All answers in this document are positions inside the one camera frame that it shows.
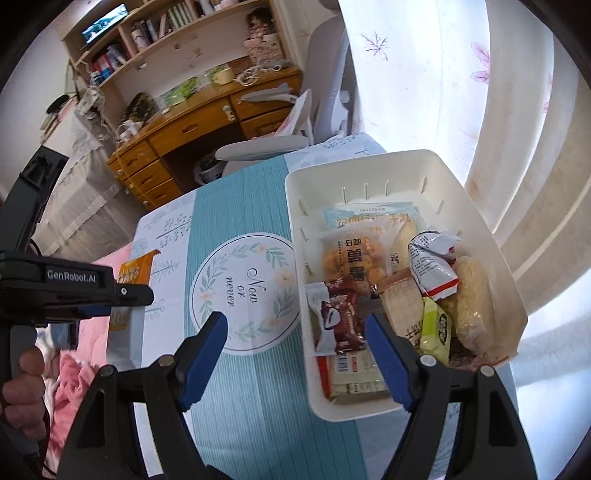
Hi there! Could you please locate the wooden desk with drawers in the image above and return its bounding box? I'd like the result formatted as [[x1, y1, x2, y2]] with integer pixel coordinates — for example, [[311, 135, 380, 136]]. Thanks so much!
[[107, 67, 301, 211]]

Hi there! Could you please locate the person's left hand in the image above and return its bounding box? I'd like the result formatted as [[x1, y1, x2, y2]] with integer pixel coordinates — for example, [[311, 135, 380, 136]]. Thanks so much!
[[1, 346, 46, 441]]

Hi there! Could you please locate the round yellow cake pack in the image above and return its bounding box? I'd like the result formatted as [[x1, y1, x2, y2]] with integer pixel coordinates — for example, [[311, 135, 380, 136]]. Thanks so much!
[[438, 256, 495, 355]]

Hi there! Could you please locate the wooden bookshelf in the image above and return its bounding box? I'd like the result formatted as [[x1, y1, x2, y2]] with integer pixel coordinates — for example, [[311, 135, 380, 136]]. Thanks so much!
[[55, 1, 301, 129]]

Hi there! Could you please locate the yellow puff balls snack pack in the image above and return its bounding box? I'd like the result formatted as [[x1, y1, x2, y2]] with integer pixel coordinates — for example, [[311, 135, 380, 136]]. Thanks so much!
[[320, 222, 393, 296]]

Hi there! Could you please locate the grey office chair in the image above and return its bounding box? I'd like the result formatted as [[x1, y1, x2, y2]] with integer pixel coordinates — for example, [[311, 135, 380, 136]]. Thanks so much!
[[215, 1, 356, 177]]

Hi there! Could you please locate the orange white oats bar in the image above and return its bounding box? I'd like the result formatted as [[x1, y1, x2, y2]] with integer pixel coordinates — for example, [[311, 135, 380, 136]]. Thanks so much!
[[106, 249, 160, 371]]

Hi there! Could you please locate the white red snack pouch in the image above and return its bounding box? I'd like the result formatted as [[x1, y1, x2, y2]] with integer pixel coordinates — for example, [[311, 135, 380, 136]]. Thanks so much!
[[408, 231, 460, 301]]

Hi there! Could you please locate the black trash bin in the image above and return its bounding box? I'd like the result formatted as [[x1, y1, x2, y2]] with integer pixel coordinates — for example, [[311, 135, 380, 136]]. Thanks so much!
[[193, 153, 226, 186]]

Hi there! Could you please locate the toast bread snack pack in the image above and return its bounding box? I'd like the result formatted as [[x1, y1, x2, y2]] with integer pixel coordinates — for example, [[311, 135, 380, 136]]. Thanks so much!
[[322, 202, 425, 266]]

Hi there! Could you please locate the pink quilt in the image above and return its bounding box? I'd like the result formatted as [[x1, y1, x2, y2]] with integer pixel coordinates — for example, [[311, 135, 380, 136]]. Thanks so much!
[[43, 241, 136, 476]]

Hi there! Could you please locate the green yellow snack bar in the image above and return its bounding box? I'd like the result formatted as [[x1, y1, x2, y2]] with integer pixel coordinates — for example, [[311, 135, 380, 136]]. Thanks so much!
[[419, 297, 452, 365]]

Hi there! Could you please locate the brown chocolate snack pack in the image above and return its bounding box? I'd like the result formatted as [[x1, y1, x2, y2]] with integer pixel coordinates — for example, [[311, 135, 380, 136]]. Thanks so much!
[[305, 276, 366, 356]]

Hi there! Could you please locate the beige bread slice pack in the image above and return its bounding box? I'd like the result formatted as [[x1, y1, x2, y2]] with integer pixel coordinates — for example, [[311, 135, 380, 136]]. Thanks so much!
[[378, 268, 424, 350]]

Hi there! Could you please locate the white paper bag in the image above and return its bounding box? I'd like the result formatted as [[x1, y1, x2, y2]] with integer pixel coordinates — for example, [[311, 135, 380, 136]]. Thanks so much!
[[273, 89, 314, 142]]

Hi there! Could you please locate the cream plastic storage bin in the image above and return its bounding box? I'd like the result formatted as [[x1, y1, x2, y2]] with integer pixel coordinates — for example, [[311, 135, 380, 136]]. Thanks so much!
[[283, 148, 529, 423]]

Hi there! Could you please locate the white floral curtain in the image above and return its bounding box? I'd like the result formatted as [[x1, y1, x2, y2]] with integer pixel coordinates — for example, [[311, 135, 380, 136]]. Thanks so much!
[[337, 1, 590, 479]]

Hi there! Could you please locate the teal white tablecloth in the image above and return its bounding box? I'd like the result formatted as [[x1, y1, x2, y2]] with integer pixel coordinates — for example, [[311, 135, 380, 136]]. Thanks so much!
[[105, 132, 518, 480]]

